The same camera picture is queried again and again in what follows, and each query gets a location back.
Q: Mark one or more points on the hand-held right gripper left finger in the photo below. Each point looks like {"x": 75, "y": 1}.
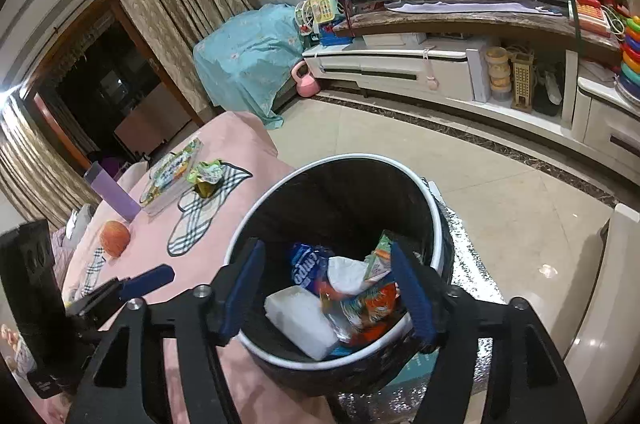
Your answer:
{"x": 245, "y": 294}

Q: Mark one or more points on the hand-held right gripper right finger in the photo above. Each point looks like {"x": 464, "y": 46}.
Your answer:
{"x": 415, "y": 299}

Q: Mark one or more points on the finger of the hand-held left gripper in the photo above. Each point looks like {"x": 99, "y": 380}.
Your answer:
{"x": 97, "y": 301}
{"x": 147, "y": 278}

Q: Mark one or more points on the orange snack packet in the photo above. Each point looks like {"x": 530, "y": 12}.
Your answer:
{"x": 367, "y": 309}

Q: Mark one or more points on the green orange carton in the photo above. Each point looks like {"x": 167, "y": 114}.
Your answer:
{"x": 381, "y": 259}

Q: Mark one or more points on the white tissue pack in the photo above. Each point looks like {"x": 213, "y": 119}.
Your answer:
{"x": 300, "y": 319}

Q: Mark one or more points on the blue snack packet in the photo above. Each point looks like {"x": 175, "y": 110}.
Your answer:
{"x": 305, "y": 269}

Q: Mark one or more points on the black white-rimmed trash bin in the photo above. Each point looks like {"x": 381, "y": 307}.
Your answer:
{"x": 350, "y": 194}

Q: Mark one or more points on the red apple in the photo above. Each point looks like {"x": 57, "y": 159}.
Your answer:
{"x": 115, "y": 239}

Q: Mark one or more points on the silver foil mat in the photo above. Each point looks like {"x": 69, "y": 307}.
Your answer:
{"x": 470, "y": 264}

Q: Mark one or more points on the patterned sofa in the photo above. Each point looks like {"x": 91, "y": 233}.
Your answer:
{"x": 75, "y": 229}

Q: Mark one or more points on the teal box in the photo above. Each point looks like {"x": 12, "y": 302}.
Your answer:
{"x": 415, "y": 369}

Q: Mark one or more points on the purple bottle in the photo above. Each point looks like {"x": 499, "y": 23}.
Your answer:
{"x": 115, "y": 196}

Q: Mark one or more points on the green picture book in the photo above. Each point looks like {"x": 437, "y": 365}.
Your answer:
{"x": 167, "y": 179}

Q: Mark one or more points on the green crumpled wrapper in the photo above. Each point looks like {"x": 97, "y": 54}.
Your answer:
{"x": 205, "y": 174}

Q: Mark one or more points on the beige cabinet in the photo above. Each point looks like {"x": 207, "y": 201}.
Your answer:
{"x": 150, "y": 119}

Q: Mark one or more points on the cream chair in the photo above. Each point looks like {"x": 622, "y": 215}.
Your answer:
{"x": 605, "y": 304}

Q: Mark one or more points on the pink kettlebell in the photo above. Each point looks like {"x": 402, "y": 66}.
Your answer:
{"x": 307, "y": 84}

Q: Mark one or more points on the cream television stand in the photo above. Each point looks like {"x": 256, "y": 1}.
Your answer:
{"x": 400, "y": 69}

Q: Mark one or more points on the stack of beige jars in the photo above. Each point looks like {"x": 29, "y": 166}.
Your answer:
{"x": 497, "y": 76}

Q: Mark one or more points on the wooden toy house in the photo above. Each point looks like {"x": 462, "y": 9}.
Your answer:
{"x": 522, "y": 86}

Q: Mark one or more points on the teal cloth covered armchair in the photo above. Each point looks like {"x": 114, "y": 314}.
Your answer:
{"x": 245, "y": 54}

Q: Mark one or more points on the white power strip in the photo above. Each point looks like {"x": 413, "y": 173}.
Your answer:
{"x": 550, "y": 86}

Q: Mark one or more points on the toy cash register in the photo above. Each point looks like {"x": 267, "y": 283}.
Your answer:
{"x": 322, "y": 11}

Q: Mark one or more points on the white cloth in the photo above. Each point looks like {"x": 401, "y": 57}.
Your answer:
{"x": 475, "y": 6}

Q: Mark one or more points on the red toy phone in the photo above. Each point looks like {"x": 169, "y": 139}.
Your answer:
{"x": 592, "y": 11}

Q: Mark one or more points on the wooden balcony door frame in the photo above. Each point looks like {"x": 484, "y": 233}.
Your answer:
{"x": 150, "y": 54}

